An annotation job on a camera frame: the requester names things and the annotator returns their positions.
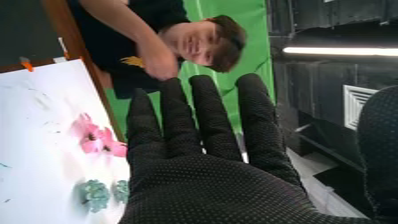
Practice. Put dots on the ceiling light strip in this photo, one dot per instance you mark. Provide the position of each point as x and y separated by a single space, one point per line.
343 51

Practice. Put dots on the dark mat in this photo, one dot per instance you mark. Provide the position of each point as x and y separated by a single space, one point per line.
23 30

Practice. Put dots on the white sheet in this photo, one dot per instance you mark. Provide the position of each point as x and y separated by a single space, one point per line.
36 133

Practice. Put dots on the person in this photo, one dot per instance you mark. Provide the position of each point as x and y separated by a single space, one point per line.
112 40

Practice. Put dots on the pink flower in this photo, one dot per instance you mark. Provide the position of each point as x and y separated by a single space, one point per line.
89 135

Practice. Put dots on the white air vent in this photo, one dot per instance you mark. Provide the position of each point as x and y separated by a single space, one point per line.
357 106

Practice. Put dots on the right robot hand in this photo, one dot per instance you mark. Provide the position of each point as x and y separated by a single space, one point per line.
206 186

